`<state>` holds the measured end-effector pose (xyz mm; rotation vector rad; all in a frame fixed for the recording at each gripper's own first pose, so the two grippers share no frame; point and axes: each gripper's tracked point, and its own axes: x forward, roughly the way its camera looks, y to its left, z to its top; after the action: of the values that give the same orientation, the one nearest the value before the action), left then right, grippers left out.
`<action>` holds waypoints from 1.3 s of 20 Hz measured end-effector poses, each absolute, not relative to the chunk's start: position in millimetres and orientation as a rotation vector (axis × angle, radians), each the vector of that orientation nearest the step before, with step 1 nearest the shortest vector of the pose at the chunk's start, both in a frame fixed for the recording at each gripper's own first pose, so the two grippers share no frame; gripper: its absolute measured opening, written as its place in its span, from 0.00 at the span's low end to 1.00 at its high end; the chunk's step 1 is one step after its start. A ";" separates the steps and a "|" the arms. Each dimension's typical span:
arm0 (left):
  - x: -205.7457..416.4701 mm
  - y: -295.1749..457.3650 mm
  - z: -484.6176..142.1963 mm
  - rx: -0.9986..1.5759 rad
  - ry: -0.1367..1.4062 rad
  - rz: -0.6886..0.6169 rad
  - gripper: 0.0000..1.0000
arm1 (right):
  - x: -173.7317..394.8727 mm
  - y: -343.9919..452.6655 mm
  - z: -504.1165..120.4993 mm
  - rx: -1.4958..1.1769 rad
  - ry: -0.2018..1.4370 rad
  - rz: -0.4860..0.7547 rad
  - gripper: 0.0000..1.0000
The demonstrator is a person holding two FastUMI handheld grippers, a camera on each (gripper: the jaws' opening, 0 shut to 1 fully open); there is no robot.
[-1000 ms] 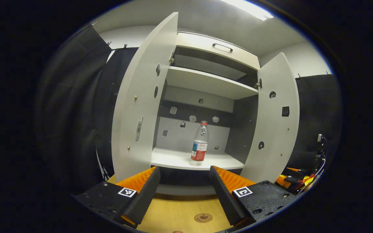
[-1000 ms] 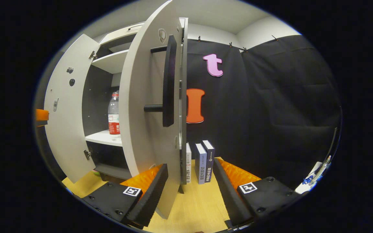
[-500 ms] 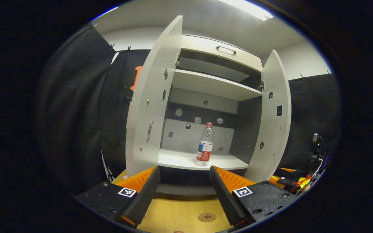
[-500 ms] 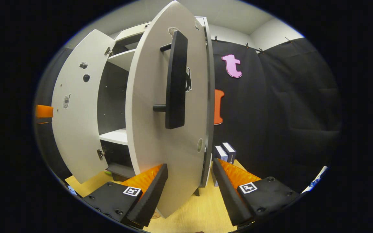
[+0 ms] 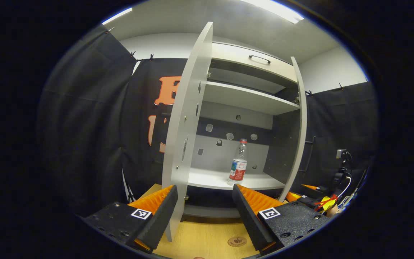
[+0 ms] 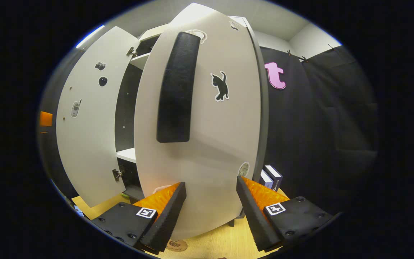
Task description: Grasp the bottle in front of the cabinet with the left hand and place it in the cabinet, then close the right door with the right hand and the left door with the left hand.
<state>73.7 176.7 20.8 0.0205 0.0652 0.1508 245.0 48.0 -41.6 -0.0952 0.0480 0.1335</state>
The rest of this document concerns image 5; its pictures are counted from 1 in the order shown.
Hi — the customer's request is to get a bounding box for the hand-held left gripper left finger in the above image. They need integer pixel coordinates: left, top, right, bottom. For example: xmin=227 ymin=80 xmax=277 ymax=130
xmin=79 ymin=185 xmax=179 ymax=254

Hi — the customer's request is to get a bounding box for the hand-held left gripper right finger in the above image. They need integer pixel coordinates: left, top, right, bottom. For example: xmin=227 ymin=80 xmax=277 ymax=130
xmin=232 ymin=184 xmax=330 ymax=255

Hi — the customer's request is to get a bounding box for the clear plastic bottle red label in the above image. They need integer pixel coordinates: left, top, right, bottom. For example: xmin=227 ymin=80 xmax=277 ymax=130
xmin=227 ymin=138 xmax=248 ymax=186

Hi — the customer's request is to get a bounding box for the white cabinet door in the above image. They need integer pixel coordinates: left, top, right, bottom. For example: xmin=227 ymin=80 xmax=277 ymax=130
xmin=161 ymin=22 xmax=213 ymax=242
xmin=278 ymin=56 xmax=308 ymax=202

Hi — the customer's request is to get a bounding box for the round brown coaster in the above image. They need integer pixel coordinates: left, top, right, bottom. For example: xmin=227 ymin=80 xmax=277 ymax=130
xmin=227 ymin=236 xmax=248 ymax=247

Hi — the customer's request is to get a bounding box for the white low cabinet shelf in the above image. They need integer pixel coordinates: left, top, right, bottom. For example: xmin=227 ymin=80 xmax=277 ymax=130
xmin=187 ymin=167 xmax=286 ymax=190

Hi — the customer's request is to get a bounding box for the white and grey cabinet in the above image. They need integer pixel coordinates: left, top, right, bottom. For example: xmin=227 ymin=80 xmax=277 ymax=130
xmin=161 ymin=22 xmax=308 ymax=242

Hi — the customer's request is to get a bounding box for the white high cabinet shelf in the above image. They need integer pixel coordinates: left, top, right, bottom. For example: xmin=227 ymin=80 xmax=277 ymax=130
xmin=203 ymin=81 xmax=300 ymax=115

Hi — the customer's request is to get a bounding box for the black backdrop cloth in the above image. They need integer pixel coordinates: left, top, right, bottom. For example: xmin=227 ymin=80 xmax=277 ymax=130
xmin=34 ymin=25 xmax=378 ymax=216

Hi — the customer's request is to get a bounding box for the white cabinet drawer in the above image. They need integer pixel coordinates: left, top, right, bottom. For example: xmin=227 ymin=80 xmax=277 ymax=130
xmin=211 ymin=42 xmax=299 ymax=84

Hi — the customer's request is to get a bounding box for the wide ceiling light panel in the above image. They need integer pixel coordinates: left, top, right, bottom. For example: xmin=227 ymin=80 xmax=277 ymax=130
xmin=239 ymin=0 xmax=304 ymax=24

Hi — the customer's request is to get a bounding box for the narrow ceiling light strip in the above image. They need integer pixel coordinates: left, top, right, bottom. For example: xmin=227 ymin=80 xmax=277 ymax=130
xmin=102 ymin=7 xmax=133 ymax=25

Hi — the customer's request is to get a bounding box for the black metal frame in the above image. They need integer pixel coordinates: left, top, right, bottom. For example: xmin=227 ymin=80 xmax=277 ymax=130
xmin=298 ymin=136 xmax=316 ymax=174

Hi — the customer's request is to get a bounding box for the black drawer handle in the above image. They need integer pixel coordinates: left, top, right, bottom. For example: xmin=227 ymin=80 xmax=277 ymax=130
xmin=249 ymin=55 xmax=271 ymax=65

